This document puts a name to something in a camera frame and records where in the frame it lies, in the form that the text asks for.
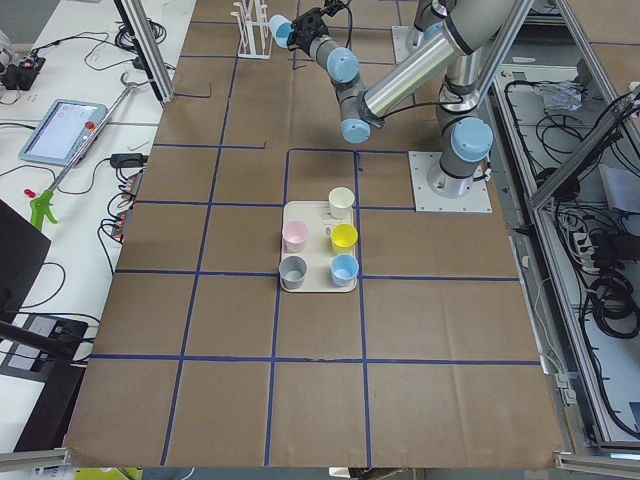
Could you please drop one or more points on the pink plastic cup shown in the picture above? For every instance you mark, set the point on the pink plastic cup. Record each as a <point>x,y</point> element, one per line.
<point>295,235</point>

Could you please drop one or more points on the pale green plastic cup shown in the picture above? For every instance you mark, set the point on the pale green plastic cup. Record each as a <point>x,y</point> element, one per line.
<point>341,200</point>

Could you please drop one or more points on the aluminium frame post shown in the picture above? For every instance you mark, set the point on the aluminium frame post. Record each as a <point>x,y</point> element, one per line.
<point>137,24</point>

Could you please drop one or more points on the beige serving tray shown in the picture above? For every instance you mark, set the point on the beige serving tray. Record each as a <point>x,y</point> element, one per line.
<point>318,252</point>

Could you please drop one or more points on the blue teach pendant tablet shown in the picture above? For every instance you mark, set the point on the blue teach pendant tablet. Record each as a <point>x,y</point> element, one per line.
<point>60,133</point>

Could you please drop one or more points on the grey plastic cup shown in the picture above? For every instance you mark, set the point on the grey plastic cup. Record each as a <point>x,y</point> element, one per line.
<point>292,271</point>

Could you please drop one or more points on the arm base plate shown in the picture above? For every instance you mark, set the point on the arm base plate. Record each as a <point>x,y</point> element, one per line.
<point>435,192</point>
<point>406,40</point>

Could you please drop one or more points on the white wire cup rack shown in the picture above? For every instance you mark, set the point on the white wire cup rack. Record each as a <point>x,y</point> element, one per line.
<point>255,36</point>

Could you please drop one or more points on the black power adapter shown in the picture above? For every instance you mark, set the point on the black power adapter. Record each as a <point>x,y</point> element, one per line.
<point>127,160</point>

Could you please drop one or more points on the light blue plastic cup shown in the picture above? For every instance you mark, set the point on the light blue plastic cup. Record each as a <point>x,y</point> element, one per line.
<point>281,28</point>

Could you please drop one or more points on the black monitor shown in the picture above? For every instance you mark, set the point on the black monitor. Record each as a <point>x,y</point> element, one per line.
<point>23,252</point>

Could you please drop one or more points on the long reach grabber tool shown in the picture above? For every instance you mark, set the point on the long reach grabber tool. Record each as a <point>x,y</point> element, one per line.
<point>41,206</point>

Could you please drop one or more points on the yellow plastic cup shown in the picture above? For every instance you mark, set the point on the yellow plastic cup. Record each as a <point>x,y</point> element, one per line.
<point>343,238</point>

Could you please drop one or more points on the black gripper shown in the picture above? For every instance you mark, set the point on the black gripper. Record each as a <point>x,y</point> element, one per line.
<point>303,30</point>

